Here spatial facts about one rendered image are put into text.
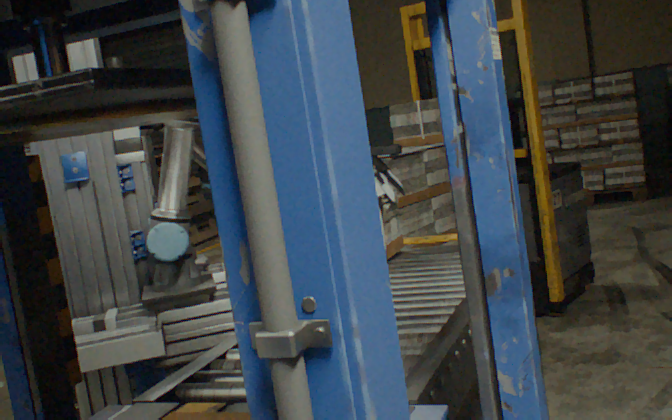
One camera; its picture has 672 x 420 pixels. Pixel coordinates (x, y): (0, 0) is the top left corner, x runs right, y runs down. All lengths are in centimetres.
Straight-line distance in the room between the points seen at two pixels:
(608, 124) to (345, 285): 759
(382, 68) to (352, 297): 967
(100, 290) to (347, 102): 214
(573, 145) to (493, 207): 702
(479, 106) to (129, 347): 150
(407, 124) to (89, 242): 192
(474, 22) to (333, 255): 62
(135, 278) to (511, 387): 167
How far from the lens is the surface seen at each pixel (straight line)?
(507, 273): 103
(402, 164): 332
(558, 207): 440
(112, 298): 254
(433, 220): 351
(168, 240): 218
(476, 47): 100
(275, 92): 42
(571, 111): 800
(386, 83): 1006
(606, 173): 803
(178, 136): 218
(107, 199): 250
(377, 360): 46
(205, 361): 161
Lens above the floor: 125
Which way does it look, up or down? 6 degrees down
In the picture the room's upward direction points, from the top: 9 degrees counter-clockwise
